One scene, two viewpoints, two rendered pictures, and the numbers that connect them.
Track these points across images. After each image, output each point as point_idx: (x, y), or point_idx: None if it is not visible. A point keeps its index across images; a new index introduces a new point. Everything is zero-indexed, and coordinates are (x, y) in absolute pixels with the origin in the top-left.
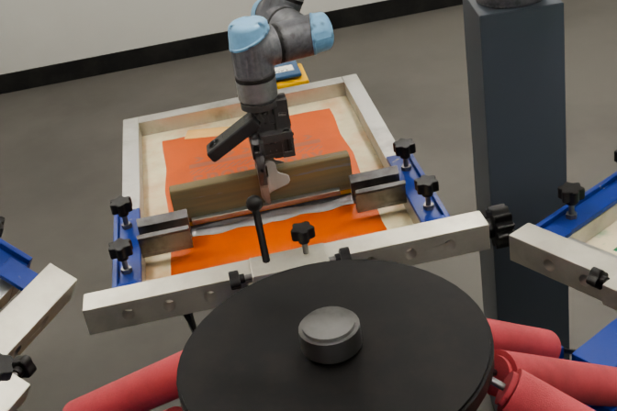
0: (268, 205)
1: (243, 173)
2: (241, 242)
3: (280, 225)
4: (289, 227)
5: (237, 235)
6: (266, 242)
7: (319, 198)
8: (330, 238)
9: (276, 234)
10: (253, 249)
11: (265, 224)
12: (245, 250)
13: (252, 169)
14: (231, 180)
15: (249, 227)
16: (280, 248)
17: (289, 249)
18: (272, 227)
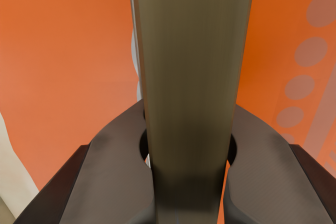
0: (141, 98)
1: (181, 103)
2: None
3: (117, 94)
4: (104, 110)
5: None
6: (44, 56)
7: None
8: (49, 163)
9: (78, 82)
10: (10, 20)
11: (130, 63)
12: None
13: (222, 146)
14: (138, 10)
15: (124, 18)
16: (18, 83)
17: (15, 99)
18: (109, 75)
